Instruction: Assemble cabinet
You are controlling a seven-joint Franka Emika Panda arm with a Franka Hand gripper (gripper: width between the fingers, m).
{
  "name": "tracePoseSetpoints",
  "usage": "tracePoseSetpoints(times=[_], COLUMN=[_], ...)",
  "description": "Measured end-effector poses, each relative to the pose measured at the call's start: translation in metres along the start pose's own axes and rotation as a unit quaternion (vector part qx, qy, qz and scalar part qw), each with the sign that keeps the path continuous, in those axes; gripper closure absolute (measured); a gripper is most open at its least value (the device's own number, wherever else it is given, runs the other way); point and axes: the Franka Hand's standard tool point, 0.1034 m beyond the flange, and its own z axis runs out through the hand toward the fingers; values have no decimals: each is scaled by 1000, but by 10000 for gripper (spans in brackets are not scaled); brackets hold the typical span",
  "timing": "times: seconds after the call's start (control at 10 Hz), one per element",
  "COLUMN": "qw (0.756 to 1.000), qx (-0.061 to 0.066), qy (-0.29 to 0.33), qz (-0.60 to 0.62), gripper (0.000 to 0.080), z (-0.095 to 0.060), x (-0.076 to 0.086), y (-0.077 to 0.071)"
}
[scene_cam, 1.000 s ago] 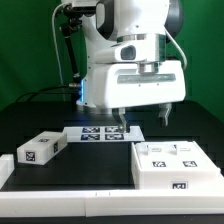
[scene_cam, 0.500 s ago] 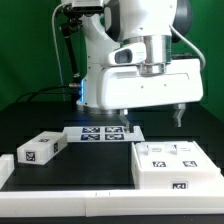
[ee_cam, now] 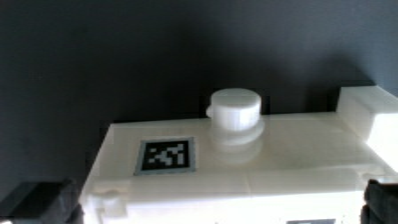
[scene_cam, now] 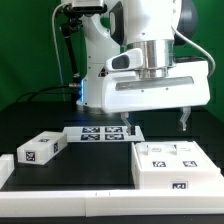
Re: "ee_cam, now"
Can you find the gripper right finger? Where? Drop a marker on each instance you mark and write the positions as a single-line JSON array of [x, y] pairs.
[[380, 212]]

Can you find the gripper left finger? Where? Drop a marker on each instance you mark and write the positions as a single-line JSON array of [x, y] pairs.
[[42, 203]]

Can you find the white cabinet body box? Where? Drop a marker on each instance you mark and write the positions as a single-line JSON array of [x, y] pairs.
[[282, 175]]

